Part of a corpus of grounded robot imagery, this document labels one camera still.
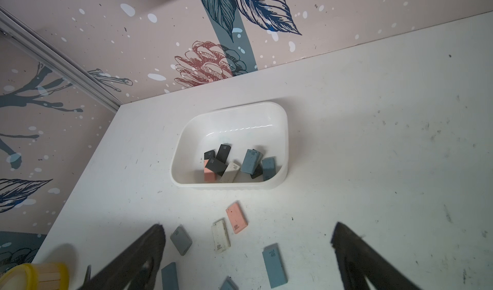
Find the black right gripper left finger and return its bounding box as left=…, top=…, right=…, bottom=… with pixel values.
left=80, top=224, right=166, bottom=289

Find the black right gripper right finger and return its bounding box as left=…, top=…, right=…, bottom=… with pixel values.
left=331, top=222, right=419, bottom=289

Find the blue eraser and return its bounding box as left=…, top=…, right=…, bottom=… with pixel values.
left=220, top=277, right=238, bottom=290
left=241, top=149, right=263, bottom=174
left=161, top=262, right=179, bottom=290
left=262, top=244, right=288, bottom=289
left=261, top=157, right=276, bottom=182

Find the pink eraser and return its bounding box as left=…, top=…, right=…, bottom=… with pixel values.
left=204, top=160, right=216, bottom=183
left=226, top=202, right=248, bottom=234

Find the white eraser bottom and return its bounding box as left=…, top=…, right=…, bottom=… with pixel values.
left=220, top=162, right=241, bottom=183

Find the white eraser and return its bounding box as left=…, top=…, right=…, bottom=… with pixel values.
left=211, top=219, right=231, bottom=254
left=220, top=162, right=241, bottom=183

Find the grey eraser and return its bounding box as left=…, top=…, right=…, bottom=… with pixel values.
left=170, top=226, right=193, bottom=256

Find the white eraser upper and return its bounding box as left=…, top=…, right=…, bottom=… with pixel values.
left=211, top=219, right=231, bottom=254

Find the white storage box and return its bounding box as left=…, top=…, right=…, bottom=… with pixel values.
left=170, top=101, right=289, bottom=191

